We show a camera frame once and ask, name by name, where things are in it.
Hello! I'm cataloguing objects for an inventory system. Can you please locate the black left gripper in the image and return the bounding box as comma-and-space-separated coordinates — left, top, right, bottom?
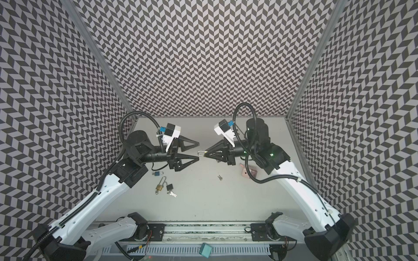
138, 136, 200, 174

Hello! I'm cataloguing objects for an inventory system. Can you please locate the black padlock with keys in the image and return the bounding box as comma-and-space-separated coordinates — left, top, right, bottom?
166, 184, 177, 197

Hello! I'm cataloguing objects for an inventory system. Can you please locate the long shackle brass padlock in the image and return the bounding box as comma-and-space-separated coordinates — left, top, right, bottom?
155, 176, 167, 195

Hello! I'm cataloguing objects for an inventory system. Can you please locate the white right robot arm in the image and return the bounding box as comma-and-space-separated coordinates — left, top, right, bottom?
198, 102, 356, 261

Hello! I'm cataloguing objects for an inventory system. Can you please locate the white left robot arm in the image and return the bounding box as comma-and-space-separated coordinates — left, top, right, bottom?
23, 111, 200, 261

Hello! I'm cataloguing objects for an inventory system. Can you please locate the pink pencil sharpener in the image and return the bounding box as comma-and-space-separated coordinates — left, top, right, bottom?
240, 164, 258, 179

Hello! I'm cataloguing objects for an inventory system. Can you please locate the teal square block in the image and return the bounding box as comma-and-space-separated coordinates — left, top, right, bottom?
199, 243, 213, 258

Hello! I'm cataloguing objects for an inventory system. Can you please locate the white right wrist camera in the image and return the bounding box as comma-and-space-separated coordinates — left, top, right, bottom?
214, 119, 236, 147

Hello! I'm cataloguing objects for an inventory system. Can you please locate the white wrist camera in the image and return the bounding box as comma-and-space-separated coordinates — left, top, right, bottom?
157, 124, 181, 152
214, 119, 236, 147

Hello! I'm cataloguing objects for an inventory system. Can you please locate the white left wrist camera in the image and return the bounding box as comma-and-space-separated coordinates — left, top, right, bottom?
157, 124, 181, 152

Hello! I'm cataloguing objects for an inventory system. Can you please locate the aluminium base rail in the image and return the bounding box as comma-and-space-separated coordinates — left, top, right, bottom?
148, 221, 296, 244

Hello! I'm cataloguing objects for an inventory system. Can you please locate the aluminium left corner post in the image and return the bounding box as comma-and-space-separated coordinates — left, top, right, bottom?
61, 0, 133, 112

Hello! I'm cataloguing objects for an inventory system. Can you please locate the aluminium corner post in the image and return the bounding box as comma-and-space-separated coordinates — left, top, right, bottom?
61, 0, 133, 112
286, 0, 348, 121

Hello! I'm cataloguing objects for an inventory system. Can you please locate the aluminium right corner post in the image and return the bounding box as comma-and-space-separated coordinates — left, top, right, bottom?
286, 0, 348, 121

